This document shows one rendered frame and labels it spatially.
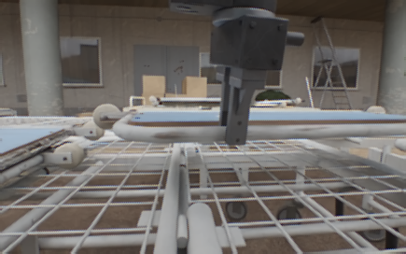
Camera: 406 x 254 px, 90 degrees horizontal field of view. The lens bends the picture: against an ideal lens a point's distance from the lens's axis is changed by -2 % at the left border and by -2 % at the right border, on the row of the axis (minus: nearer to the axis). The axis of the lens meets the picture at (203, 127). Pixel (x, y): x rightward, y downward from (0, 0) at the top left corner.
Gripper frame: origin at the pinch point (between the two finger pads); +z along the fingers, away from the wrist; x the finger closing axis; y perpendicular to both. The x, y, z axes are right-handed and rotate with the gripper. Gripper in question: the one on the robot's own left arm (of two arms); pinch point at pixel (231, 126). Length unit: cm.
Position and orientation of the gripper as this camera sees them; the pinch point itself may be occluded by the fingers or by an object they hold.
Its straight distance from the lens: 30.0
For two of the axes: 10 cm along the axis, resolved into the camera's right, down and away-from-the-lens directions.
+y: 9.8, -0.2, 2.2
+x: -2.1, -3.2, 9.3
